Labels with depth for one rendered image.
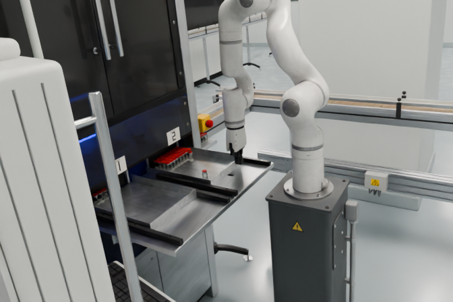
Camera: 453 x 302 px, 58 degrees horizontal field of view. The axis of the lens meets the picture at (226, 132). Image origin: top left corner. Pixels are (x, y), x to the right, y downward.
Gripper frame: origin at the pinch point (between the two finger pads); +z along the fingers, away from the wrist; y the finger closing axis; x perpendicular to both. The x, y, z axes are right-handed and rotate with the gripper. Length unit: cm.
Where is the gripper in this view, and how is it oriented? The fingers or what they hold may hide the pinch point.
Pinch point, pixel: (238, 159)
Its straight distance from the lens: 177.3
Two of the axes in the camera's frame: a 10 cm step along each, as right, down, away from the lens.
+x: 8.4, 1.0, -5.3
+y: -5.3, 3.4, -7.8
